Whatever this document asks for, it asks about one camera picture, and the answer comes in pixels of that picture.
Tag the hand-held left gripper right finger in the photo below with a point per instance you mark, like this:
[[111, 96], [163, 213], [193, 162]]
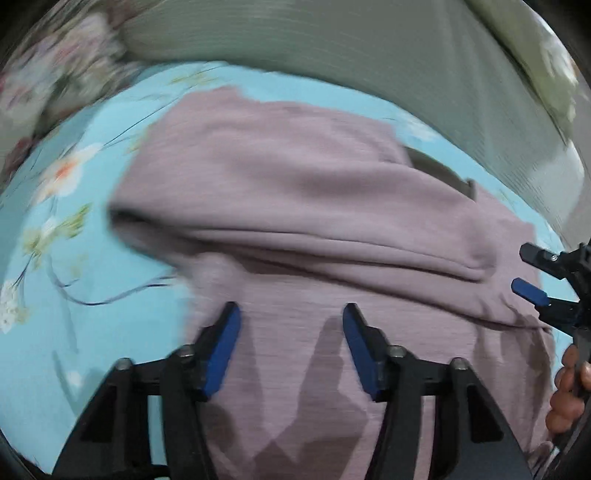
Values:
[[360, 357]]

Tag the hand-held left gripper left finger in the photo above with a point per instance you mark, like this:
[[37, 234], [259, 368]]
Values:
[[224, 353]]

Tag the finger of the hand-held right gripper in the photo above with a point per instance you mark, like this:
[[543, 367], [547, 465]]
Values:
[[542, 259], [526, 290]]

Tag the mauve knit garment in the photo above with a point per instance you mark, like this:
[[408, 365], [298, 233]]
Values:
[[323, 194]]

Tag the person's right hand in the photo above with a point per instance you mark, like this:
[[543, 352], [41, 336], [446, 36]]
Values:
[[565, 401]]

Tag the light green pillow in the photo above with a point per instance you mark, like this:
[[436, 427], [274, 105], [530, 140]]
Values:
[[545, 69]]

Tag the green ribbed pillow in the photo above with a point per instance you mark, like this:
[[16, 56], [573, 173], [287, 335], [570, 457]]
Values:
[[369, 50]]

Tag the floral ruffled pillow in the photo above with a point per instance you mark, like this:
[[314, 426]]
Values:
[[60, 78]]

